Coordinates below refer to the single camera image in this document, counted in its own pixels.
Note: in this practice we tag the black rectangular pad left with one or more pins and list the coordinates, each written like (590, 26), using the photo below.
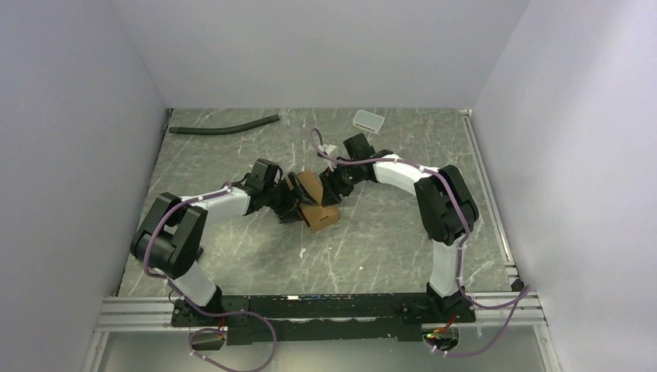
(199, 253)

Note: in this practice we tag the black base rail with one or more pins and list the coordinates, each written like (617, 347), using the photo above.
(320, 317)

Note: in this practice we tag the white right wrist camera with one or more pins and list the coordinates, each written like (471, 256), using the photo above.
(327, 151)

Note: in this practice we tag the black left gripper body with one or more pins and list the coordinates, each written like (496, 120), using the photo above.
(280, 198)

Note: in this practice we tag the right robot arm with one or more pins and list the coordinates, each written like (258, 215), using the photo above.
(446, 205)

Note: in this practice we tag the aluminium frame rail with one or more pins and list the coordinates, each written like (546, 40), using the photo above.
(154, 314)

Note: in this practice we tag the brown cardboard box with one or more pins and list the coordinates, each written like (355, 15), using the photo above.
(316, 216)

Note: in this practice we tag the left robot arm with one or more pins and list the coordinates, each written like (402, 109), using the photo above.
(168, 240)

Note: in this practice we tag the white plastic container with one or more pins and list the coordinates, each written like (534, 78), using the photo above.
(368, 121)

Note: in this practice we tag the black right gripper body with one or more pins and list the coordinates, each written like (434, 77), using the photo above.
(343, 178)

